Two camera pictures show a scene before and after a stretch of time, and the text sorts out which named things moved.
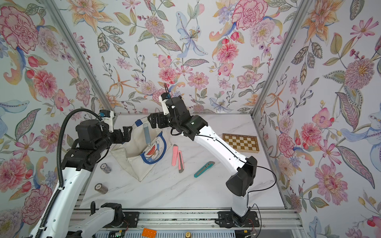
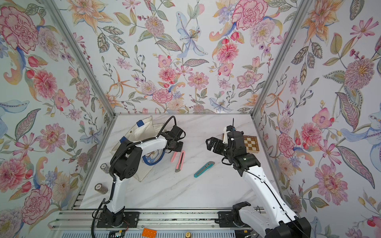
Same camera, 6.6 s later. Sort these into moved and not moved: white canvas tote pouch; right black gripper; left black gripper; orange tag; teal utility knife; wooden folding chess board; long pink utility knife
Moved: right black gripper; white canvas tote pouch; long pink utility knife; left black gripper
Not moved: wooden folding chess board; teal utility knife; orange tag
